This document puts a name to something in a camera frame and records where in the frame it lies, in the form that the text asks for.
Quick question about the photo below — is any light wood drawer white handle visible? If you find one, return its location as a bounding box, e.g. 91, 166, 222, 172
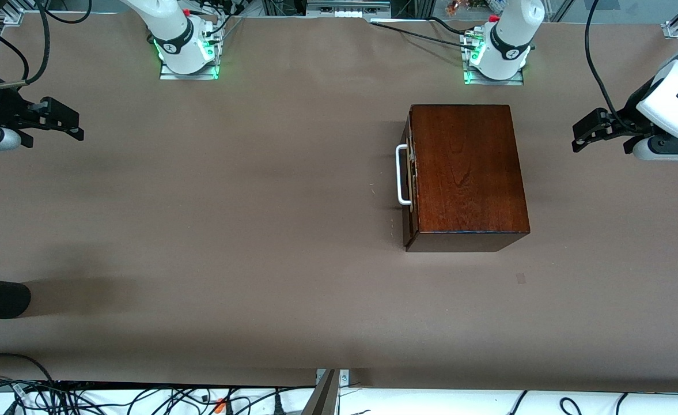
395, 112, 419, 231

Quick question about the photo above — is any dark brown wooden cabinet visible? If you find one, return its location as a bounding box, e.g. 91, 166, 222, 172
402, 104, 531, 253

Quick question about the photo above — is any brown table cover sheet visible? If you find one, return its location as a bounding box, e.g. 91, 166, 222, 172
0, 13, 678, 388

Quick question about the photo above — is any dark slanted bar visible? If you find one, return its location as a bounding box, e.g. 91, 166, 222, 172
301, 369, 340, 415

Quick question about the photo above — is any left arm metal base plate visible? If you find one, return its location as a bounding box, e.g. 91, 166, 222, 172
463, 35, 525, 86

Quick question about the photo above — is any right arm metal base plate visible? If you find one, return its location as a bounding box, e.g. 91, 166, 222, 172
159, 36, 221, 81

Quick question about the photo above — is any black cable on table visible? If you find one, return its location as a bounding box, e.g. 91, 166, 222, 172
370, 19, 478, 50

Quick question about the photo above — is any black cable tangle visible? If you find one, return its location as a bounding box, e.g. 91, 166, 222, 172
0, 353, 316, 415

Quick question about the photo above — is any small aluminium bracket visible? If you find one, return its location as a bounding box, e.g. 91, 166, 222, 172
316, 369, 351, 388

